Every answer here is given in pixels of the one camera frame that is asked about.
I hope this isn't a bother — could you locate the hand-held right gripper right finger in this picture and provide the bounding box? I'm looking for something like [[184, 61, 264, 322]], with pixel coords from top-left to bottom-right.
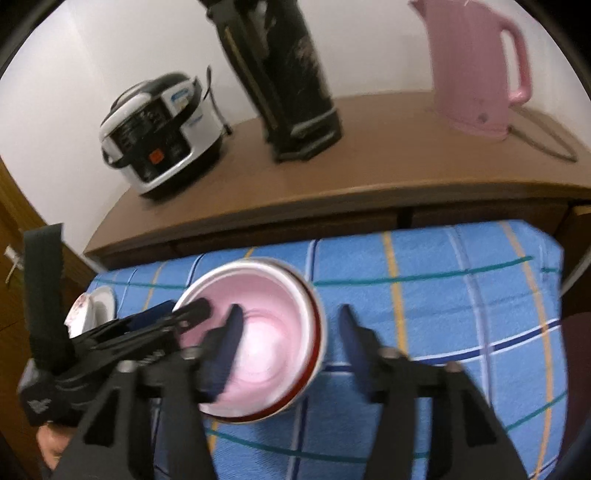
[[339, 305, 527, 480]]

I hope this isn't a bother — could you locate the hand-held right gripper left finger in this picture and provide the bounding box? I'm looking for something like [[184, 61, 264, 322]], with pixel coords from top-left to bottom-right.
[[51, 305, 245, 480]]

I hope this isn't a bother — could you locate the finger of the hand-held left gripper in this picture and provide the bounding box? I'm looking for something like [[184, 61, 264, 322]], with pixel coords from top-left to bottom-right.
[[134, 300, 176, 326], [139, 298, 212, 340]]

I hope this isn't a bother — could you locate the stainless steel bowl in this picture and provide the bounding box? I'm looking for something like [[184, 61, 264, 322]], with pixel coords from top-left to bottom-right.
[[173, 258, 329, 424]]

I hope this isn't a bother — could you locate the red and pink plastic bowl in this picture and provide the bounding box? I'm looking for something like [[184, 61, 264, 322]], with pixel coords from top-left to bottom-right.
[[174, 263, 324, 420]]

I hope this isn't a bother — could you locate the pink floral rim plate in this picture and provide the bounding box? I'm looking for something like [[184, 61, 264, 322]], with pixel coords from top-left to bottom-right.
[[66, 293, 98, 340]]

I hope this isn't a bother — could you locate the person's left hand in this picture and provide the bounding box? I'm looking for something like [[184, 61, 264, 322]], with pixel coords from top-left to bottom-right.
[[37, 421, 77, 469]]

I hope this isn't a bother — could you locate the wooden door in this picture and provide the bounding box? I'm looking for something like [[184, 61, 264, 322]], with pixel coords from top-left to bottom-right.
[[0, 203, 70, 480]]

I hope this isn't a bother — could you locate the blue checked cloth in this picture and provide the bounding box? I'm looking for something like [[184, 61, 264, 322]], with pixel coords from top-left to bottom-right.
[[67, 219, 568, 480]]

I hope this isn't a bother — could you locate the white and black rice cooker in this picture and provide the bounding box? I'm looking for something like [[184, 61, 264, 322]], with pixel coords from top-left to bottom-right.
[[98, 67, 232, 200]]

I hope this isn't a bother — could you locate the brown wooden cabinet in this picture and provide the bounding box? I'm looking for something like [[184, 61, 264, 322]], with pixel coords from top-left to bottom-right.
[[83, 90, 591, 271]]

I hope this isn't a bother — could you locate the tall black thermos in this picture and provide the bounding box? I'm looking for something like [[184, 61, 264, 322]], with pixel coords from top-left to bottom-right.
[[198, 0, 343, 162]]

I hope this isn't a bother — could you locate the pink electric kettle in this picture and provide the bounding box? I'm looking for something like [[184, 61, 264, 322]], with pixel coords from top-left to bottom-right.
[[409, 0, 532, 141]]

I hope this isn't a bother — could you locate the silver door handle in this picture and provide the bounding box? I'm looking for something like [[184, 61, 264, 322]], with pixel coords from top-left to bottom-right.
[[4, 247, 26, 282]]

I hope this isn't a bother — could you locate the black kettle cable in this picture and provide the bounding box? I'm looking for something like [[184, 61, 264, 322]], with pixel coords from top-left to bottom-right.
[[508, 104, 579, 162]]

